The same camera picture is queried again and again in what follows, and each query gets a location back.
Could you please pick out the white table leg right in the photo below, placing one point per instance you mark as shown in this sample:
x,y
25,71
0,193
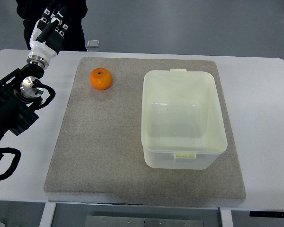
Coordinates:
x,y
226,218

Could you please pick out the cream plastic box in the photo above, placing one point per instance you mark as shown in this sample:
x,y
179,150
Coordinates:
x,y
182,122

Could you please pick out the small clear square floor plate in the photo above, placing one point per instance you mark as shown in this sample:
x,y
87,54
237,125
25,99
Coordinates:
x,y
92,44

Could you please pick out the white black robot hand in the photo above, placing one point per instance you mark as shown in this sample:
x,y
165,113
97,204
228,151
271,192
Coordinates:
x,y
48,35

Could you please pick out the white table leg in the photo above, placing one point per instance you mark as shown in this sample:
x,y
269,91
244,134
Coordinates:
x,y
47,215
226,218

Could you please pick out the grey foam mat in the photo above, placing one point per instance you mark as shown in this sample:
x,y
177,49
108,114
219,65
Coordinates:
x,y
98,157

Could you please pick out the black control panel strip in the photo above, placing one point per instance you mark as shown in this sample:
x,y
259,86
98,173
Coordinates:
x,y
266,214

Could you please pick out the orange fruit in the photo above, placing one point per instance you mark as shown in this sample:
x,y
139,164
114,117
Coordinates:
x,y
101,78

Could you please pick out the white table leg left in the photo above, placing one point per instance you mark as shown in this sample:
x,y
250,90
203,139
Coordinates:
x,y
47,215

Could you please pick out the grey metal base plate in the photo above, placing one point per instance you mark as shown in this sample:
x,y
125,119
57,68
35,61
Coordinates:
x,y
108,221

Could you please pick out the person in black clothes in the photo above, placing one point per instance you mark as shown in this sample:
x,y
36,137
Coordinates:
x,y
31,11

